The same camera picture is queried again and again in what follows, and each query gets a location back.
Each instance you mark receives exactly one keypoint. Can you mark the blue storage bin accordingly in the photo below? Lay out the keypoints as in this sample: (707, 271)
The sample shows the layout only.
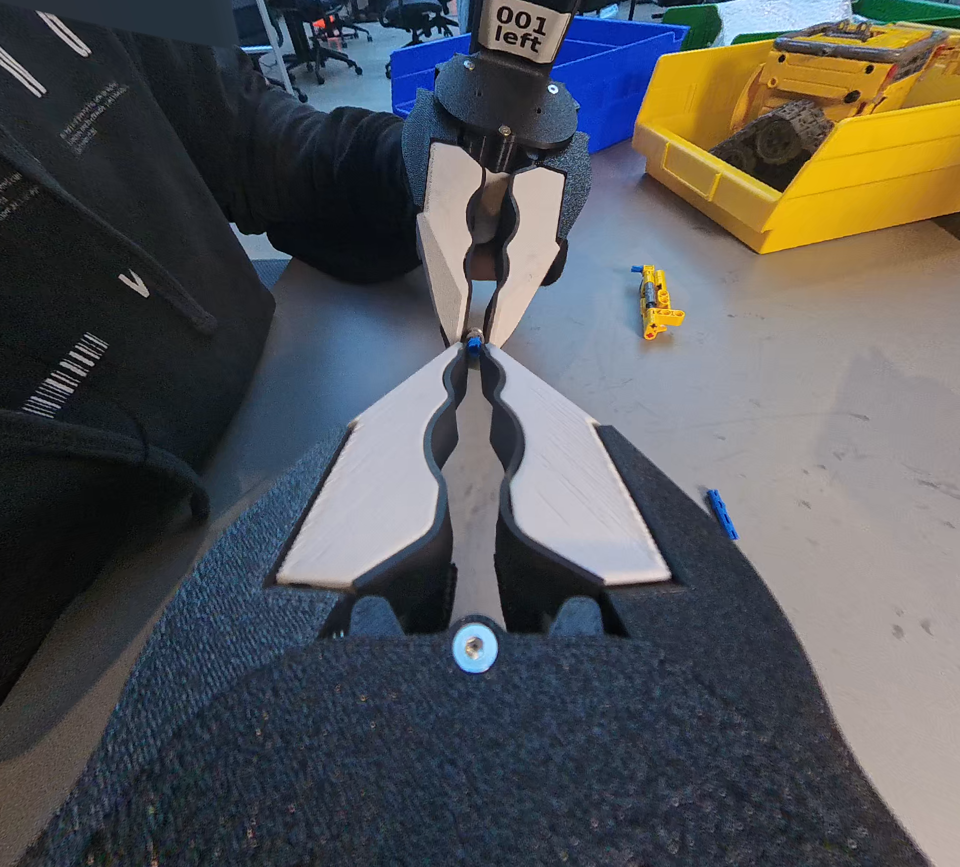
(622, 79)

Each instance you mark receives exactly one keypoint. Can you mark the yellow storage bin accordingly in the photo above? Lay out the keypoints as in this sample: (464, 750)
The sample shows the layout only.
(825, 207)

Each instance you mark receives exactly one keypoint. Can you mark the grey desk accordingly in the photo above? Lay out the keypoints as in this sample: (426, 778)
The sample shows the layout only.
(787, 372)

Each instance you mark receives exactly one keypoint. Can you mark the yellow tracked toy vehicle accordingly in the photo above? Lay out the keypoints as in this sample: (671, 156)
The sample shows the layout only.
(825, 94)

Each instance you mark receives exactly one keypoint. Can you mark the white stand pole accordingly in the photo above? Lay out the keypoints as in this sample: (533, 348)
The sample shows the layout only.
(255, 4)

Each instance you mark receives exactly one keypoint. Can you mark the long blue pin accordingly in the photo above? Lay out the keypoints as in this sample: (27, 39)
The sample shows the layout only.
(722, 513)

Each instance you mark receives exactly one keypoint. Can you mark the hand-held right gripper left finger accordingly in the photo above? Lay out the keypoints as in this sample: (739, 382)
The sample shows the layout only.
(367, 499)

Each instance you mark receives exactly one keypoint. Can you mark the silver bubble wrap bundle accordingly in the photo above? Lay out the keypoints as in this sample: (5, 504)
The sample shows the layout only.
(795, 1)

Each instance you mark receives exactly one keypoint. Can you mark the yellow toy piston assembly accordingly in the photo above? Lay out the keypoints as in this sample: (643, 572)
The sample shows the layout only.
(654, 304)

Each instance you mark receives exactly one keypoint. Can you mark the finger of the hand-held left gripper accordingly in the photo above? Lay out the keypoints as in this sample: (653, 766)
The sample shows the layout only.
(536, 229)
(446, 237)

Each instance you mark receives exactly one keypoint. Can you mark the person's left forearm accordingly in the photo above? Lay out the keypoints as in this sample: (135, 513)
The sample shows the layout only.
(322, 192)

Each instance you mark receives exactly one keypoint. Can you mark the green storage bin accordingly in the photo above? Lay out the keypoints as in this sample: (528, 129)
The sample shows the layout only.
(694, 23)

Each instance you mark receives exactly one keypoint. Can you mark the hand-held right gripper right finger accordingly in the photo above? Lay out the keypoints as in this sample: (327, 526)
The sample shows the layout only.
(577, 499)

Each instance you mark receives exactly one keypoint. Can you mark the person's black printed hoodie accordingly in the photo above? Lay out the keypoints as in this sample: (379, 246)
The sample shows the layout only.
(112, 244)

